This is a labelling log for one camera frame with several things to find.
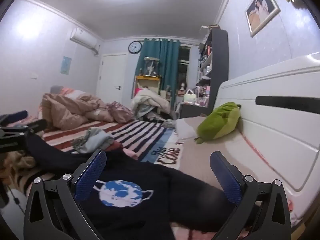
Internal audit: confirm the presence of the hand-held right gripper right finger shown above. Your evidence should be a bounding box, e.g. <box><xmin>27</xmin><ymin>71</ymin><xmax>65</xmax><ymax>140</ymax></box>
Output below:
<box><xmin>209</xmin><ymin>151</ymin><xmax>292</xmax><ymax>240</ymax></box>

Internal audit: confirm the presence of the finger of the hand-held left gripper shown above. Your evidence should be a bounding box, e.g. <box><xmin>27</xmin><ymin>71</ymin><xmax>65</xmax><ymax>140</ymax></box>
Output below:
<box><xmin>15</xmin><ymin>119</ymin><xmax>48</xmax><ymax>137</ymax></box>

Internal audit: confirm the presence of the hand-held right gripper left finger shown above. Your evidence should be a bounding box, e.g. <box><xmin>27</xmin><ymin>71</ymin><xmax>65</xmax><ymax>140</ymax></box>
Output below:
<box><xmin>24</xmin><ymin>149</ymin><xmax>107</xmax><ymax>240</ymax></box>

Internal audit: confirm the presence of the navy sweater with planet print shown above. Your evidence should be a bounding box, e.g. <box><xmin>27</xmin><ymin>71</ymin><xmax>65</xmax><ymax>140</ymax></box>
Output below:
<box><xmin>24</xmin><ymin>134</ymin><xmax>253</xmax><ymax>240</ymax></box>

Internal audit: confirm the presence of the pile of white clothes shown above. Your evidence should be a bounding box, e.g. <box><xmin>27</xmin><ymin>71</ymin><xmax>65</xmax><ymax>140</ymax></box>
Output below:
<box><xmin>131</xmin><ymin>88</ymin><xmax>172</xmax><ymax>119</ymax></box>

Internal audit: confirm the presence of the dark blue cloth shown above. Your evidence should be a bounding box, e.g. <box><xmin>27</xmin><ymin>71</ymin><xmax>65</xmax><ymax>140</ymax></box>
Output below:
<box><xmin>0</xmin><ymin>110</ymin><xmax>28</xmax><ymax>125</ymax></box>

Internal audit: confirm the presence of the pink bed sheet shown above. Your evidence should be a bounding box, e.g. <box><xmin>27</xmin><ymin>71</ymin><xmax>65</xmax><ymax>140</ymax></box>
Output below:
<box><xmin>175</xmin><ymin>116</ymin><xmax>304</xmax><ymax>240</ymax></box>

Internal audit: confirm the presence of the grey-blue garment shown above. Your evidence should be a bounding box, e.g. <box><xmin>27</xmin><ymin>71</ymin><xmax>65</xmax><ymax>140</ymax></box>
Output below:
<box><xmin>72</xmin><ymin>127</ymin><xmax>115</xmax><ymax>154</ymax></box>

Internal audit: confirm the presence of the red garment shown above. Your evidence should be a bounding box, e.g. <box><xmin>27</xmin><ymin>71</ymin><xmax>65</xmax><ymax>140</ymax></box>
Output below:
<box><xmin>105</xmin><ymin>141</ymin><xmax>125</xmax><ymax>152</ymax></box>

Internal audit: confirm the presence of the pink garment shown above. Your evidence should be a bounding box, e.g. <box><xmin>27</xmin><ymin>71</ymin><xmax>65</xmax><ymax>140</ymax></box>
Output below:
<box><xmin>122</xmin><ymin>149</ymin><xmax>138</xmax><ymax>160</ymax></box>

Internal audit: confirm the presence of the green plush toy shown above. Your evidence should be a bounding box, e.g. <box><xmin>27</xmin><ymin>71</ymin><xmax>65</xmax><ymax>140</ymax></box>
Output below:
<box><xmin>196</xmin><ymin>102</ymin><xmax>242</xmax><ymax>145</ymax></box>

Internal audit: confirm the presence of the dark desk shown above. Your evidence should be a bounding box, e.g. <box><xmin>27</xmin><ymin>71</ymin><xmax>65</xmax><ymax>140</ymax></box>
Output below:
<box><xmin>180</xmin><ymin>101</ymin><xmax>211</xmax><ymax>118</ymax></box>

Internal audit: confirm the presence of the white headboard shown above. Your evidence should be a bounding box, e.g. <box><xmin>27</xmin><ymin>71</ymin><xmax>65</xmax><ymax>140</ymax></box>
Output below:
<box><xmin>215</xmin><ymin>54</ymin><xmax>320</xmax><ymax>228</ymax></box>

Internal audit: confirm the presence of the green and white handbag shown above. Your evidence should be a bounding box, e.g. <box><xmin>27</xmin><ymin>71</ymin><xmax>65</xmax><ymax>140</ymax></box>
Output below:
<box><xmin>183</xmin><ymin>89</ymin><xmax>196</xmax><ymax>104</ymax></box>

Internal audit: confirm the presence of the white door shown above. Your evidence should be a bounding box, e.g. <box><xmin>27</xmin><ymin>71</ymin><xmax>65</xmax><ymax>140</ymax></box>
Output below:
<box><xmin>96</xmin><ymin>53</ymin><xmax>128</xmax><ymax>105</ymax></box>

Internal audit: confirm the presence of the white air conditioner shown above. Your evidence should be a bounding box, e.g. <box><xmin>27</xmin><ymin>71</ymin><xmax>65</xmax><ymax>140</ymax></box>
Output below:
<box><xmin>69</xmin><ymin>28</ymin><xmax>100</xmax><ymax>55</ymax></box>

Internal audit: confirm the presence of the yellow cabinet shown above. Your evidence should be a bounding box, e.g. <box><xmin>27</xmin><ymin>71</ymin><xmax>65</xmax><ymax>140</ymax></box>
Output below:
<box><xmin>134</xmin><ymin>75</ymin><xmax>162</xmax><ymax>98</ymax></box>

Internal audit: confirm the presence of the dark bookshelf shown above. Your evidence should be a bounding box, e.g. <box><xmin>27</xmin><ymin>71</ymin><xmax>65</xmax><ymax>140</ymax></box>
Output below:
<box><xmin>196</xmin><ymin>25</ymin><xmax>229</xmax><ymax>108</ymax></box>

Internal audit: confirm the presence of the window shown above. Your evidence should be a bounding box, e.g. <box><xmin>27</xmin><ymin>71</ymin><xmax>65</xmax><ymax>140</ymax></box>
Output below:
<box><xmin>178</xmin><ymin>45</ymin><xmax>192</xmax><ymax>98</ymax></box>

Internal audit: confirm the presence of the glass display case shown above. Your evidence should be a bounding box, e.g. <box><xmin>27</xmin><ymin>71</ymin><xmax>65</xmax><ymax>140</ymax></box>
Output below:
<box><xmin>143</xmin><ymin>57</ymin><xmax>160</xmax><ymax>77</ymax></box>

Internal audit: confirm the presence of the teal curtain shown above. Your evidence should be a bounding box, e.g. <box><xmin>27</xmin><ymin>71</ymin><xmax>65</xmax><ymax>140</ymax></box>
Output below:
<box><xmin>135</xmin><ymin>38</ymin><xmax>181</xmax><ymax>105</ymax></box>

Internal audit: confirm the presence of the framed picture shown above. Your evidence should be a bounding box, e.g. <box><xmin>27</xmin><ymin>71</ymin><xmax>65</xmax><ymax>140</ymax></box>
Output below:
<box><xmin>245</xmin><ymin>0</ymin><xmax>281</xmax><ymax>38</ymax></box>

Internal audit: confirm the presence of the blue wall poster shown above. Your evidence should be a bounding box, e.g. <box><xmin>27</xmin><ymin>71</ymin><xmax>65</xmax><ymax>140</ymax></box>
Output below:
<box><xmin>61</xmin><ymin>56</ymin><xmax>72</xmax><ymax>75</ymax></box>

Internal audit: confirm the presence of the round wall clock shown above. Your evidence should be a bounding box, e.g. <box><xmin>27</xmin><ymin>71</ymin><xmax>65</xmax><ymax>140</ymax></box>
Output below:
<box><xmin>128</xmin><ymin>41</ymin><xmax>142</xmax><ymax>54</ymax></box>

